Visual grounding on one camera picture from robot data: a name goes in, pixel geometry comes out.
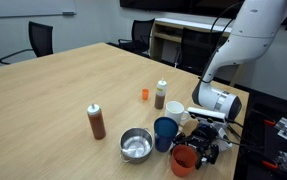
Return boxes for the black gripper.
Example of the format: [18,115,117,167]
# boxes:
[172,122,223,170]

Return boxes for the red plastic cup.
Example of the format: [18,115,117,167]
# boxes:
[170,144,199,178]

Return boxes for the dark blue plastic cup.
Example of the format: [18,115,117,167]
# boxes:
[153,116,180,153]

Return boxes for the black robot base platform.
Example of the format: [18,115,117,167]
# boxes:
[234,89,287,180]

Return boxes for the half-full brown squeeze bottle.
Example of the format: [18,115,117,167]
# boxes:
[154,78,168,110]

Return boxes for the red-brown sauce squeeze bottle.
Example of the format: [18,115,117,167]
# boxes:
[86,103,107,141]

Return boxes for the white ceramic mug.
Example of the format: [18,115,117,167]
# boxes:
[164,100,191,127]

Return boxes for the small metal pot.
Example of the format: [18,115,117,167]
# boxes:
[118,127,155,165]

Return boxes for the tiny orange cup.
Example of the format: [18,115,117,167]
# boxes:
[141,88,150,101]

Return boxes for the black mesh office chair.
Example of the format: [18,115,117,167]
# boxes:
[0,20,55,65]
[174,27,224,76]
[117,18,156,58]

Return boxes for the light wooden shelf cabinet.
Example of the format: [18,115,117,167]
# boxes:
[149,17,244,88]

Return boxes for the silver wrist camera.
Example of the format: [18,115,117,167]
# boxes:
[186,106,227,125]

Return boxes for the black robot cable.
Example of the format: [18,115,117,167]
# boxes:
[197,0,284,162]

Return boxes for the orange clamp handle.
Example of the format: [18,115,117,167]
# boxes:
[261,159,279,171]
[262,118,277,127]

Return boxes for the black wall screen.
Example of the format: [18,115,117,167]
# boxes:
[119,0,247,19]

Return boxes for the white wall whiteboard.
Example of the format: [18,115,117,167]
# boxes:
[0,0,77,19]

